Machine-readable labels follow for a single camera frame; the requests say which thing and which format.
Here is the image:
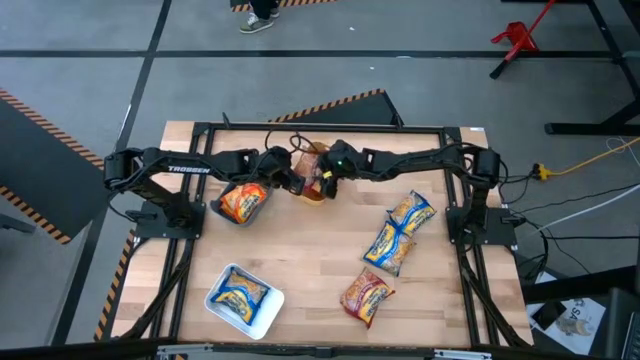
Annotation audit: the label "black aluminium table frame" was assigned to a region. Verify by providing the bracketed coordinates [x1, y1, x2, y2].
[112, 119, 534, 351]

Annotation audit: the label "brown snack bag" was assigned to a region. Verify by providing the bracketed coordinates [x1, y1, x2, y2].
[293, 144, 329, 201]

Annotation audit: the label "tan wooden bowl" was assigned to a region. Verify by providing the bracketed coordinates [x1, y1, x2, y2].
[294, 187, 329, 207]

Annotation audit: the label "person's shoe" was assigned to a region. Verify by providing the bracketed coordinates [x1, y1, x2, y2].
[238, 12, 275, 35]

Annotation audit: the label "white printed paper sheet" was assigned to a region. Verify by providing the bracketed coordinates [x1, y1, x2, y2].
[527, 294, 607, 356]

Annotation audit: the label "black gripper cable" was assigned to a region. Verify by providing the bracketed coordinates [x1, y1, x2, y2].
[263, 129, 321, 157]

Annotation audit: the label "black floor cable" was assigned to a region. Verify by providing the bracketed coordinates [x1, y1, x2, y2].
[499, 182, 640, 217]

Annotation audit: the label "red roast beef ramen packet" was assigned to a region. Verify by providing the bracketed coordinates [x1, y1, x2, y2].
[339, 267, 396, 330]

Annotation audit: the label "person's leg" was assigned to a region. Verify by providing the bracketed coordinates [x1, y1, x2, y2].
[248, 0, 281, 19]

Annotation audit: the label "white plastic tray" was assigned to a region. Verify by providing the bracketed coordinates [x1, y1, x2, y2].
[203, 263, 286, 341]

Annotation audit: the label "hazard tape strip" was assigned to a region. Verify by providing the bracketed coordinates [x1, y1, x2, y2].
[93, 229, 139, 342]

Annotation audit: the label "orange ramen noodle packet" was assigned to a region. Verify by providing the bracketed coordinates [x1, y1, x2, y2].
[218, 182, 269, 225]

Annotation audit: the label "black hazard-striped floor mat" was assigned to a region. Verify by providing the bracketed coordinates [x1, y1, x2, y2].
[0, 87, 136, 246]
[269, 88, 405, 127]

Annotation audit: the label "grey plastic tray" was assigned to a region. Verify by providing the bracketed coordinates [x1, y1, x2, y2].
[209, 182, 275, 229]

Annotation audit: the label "red metal stand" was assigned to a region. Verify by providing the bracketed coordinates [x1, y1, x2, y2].
[489, 0, 557, 80]

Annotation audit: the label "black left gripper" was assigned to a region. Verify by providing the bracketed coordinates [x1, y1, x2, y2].
[257, 145, 307, 197]

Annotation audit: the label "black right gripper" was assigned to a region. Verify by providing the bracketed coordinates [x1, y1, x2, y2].
[318, 139, 372, 200]

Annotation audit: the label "black desk leg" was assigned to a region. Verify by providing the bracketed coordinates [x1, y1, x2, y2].
[543, 0, 640, 137]

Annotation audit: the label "yellow extension cable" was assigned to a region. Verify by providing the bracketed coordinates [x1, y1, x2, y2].
[532, 134, 640, 182]

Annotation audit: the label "blue ramen noodle packet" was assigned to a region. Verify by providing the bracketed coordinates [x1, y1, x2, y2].
[209, 285, 257, 327]
[226, 268, 272, 304]
[362, 219, 417, 278]
[387, 189, 437, 237]

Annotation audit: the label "white cable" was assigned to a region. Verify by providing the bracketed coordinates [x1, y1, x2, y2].
[529, 183, 640, 236]

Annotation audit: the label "black phone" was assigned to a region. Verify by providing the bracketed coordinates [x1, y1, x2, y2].
[530, 301, 567, 331]

